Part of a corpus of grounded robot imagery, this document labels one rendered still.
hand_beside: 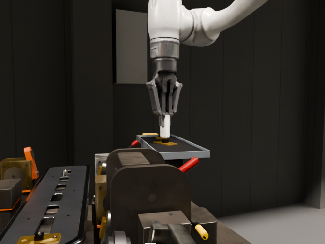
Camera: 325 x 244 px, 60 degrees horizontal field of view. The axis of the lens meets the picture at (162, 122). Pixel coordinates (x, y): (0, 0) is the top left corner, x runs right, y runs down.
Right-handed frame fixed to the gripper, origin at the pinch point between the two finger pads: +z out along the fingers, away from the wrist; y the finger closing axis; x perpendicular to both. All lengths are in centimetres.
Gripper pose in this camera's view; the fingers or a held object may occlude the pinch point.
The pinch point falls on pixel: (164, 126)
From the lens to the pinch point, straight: 87.6
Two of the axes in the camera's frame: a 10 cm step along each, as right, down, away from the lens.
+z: 0.0, 10.0, 0.7
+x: 6.2, 0.6, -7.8
